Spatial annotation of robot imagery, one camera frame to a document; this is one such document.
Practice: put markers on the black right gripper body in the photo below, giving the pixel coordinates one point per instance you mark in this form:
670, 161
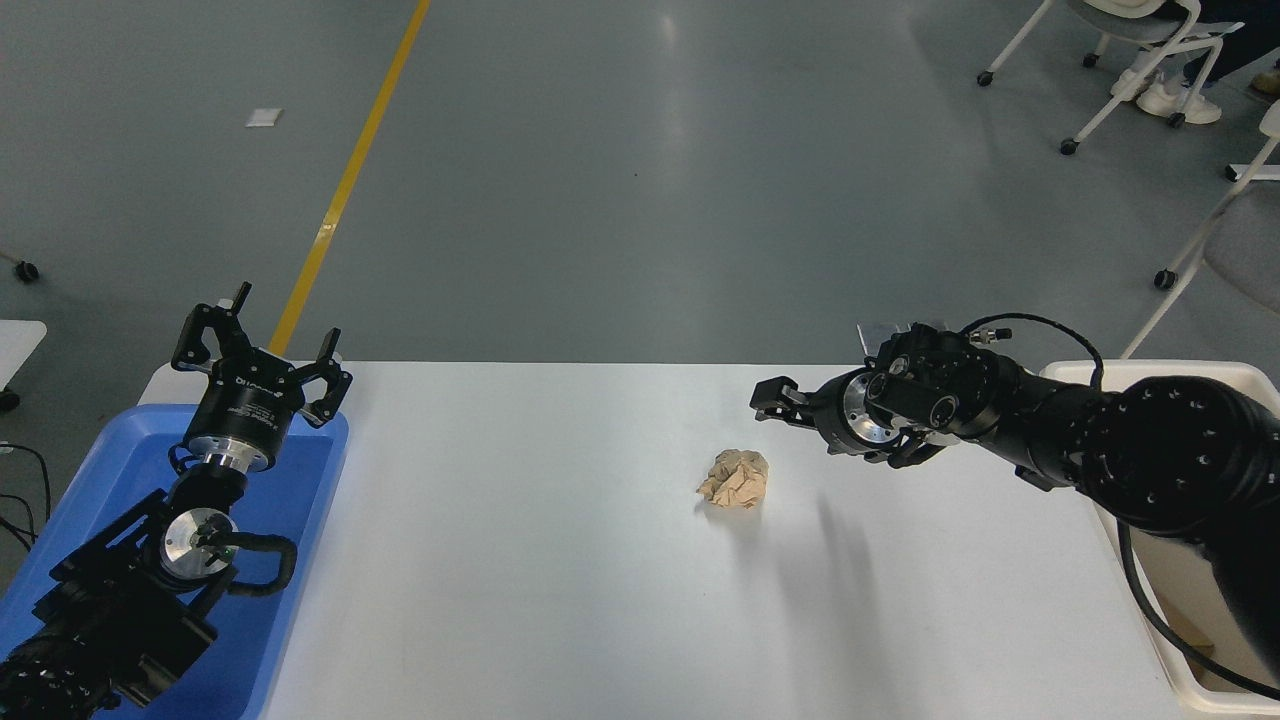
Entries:
828, 412

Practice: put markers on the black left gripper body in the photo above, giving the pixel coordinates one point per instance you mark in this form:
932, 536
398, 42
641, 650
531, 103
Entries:
245, 405

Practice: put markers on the tan paper ball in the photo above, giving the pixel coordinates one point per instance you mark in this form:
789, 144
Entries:
736, 480

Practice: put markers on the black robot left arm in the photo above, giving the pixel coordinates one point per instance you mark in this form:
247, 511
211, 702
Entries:
120, 610

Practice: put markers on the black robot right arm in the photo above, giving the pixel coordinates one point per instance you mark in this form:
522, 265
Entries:
1170, 450

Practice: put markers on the metal floor plate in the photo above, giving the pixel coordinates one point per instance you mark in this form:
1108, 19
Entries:
870, 335

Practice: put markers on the blue plastic tray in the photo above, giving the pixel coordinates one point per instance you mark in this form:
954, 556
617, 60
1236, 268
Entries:
300, 480

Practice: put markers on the small white side table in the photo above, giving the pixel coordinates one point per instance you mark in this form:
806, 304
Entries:
18, 345

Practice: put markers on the chair leg with black caster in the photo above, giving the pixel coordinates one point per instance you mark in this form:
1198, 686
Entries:
26, 270

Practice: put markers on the white paper scrap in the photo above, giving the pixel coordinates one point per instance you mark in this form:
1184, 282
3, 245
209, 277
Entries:
263, 117

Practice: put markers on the large pale bin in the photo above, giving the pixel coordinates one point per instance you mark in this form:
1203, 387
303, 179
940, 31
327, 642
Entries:
1185, 590

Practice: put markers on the white chair with grey seat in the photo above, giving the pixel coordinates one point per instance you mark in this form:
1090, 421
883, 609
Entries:
1250, 250

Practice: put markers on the person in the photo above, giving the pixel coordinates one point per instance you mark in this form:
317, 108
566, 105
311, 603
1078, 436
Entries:
1180, 103

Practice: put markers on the white rolling chair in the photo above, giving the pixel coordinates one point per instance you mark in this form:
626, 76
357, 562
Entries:
1120, 20

